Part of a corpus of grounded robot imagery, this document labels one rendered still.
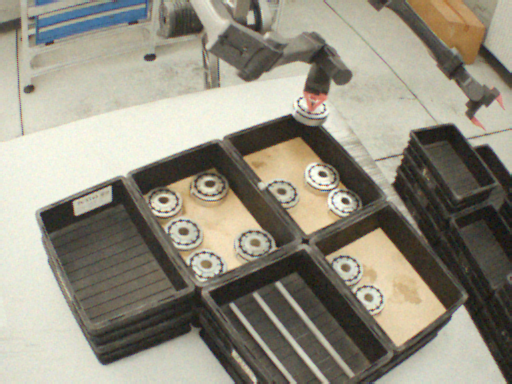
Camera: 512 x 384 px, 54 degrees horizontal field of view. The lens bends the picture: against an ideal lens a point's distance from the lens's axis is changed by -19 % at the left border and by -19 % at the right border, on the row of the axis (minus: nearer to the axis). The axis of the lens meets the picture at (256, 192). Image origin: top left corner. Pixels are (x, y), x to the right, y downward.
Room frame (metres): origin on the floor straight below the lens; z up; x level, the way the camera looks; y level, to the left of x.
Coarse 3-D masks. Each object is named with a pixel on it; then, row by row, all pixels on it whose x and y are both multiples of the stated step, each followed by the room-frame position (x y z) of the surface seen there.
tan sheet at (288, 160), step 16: (288, 144) 1.37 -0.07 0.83; (304, 144) 1.38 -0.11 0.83; (256, 160) 1.27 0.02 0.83; (272, 160) 1.29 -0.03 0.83; (288, 160) 1.30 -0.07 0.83; (304, 160) 1.31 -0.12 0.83; (320, 160) 1.33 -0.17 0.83; (272, 176) 1.22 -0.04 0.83; (288, 176) 1.24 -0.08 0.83; (304, 192) 1.19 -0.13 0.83; (304, 208) 1.13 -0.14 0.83; (320, 208) 1.14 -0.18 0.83; (304, 224) 1.07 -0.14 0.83; (320, 224) 1.09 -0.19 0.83
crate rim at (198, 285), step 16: (208, 144) 1.20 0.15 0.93; (224, 144) 1.21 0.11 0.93; (160, 160) 1.11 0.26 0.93; (128, 176) 1.03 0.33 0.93; (272, 208) 1.02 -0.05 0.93; (160, 224) 0.90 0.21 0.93; (288, 224) 0.98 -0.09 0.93; (176, 256) 0.82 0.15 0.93; (272, 256) 0.87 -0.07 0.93; (192, 272) 0.78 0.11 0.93; (224, 272) 0.80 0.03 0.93
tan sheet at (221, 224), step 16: (192, 176) 1.16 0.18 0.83; (192, 208) 1.05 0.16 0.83; (208, 208) 1.06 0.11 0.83; (224, 208) 1.08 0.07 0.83; (240, 208) 1.09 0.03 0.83; (208, 224) 1.01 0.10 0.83; (224, 224) 1.02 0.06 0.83; (240, 224) 1.03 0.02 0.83; (256, 224) 1.04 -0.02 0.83; (208, 240) 0.96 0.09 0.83; (224, 240) 0.97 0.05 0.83; (224, 256) 0.92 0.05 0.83
